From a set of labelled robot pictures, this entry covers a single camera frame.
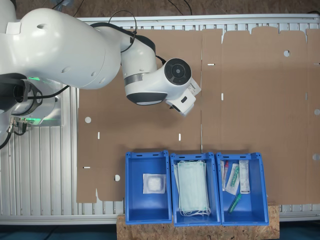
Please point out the white cotton packet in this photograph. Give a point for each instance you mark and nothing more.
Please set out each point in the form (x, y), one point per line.
(154, 183)

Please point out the blue bin holding cotton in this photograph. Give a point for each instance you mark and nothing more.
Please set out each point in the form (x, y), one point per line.
(140, 205)

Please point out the brown cardboard sheet with flaps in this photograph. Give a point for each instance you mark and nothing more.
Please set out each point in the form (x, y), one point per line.
(262, 100)

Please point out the pale green face mask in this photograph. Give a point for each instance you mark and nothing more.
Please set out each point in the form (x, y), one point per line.
(176, 175)
(192, 185)

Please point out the red-capped tube in packet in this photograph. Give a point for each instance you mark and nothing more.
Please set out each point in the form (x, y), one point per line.
(225, 175)

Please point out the green tube in clear packet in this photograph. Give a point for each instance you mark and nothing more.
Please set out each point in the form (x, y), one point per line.
(233, 180)

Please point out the white printed flat packet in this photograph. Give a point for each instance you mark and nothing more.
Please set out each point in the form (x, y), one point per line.
(244, 177)

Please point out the blue bin holding masks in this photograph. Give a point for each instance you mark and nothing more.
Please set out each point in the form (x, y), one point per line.
(215, 190)

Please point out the loose green tube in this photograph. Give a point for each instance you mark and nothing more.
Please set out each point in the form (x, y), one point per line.
(235, 203)

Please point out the blue bin holding tubes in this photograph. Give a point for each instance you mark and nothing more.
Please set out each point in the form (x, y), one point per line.
(255, 207)

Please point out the chipboard wood block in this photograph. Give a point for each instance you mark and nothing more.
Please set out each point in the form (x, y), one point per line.
(200, 232)

